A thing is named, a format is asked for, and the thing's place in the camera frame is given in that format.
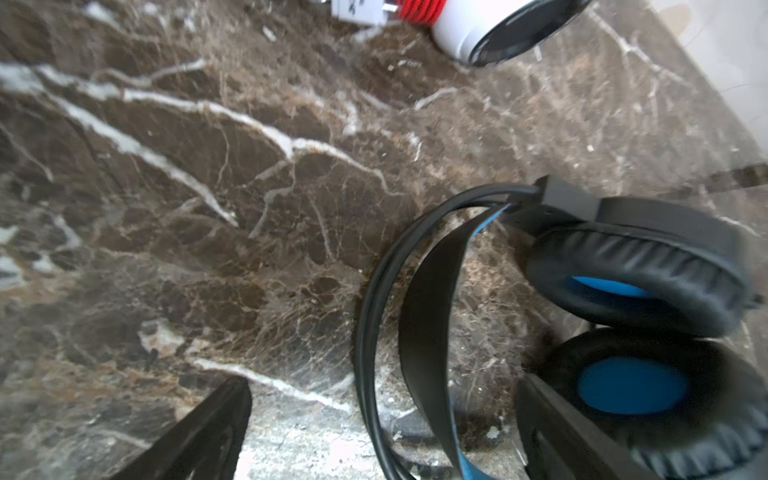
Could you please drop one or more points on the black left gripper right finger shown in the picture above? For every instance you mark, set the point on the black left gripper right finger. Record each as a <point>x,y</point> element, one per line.
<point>561,443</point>

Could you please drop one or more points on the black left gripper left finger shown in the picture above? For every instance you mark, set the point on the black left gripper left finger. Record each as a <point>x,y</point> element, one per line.
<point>205,444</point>

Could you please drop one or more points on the black blue headphones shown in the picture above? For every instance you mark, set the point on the black blue headphones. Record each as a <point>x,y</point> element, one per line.
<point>661,285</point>

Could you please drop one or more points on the white black headphones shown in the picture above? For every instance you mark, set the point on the white black headphones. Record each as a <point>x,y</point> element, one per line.
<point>472,32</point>

